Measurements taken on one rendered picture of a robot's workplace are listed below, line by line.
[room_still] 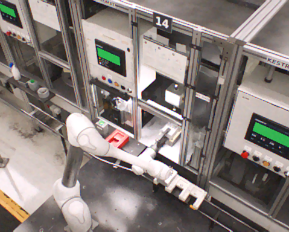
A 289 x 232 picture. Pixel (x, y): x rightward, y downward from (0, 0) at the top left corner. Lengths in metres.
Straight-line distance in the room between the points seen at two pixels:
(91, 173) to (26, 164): 1.25
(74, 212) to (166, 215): 0.68
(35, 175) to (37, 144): 0.43
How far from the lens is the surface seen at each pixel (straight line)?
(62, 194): 2.27
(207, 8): 1.88
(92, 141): 1.78
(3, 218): 3.44
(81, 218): 2.19
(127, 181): 2.56
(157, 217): 2.41
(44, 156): 3.74
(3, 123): 4.28
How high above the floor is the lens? 2.83
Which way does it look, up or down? 45 degrees down
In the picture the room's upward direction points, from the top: straight up
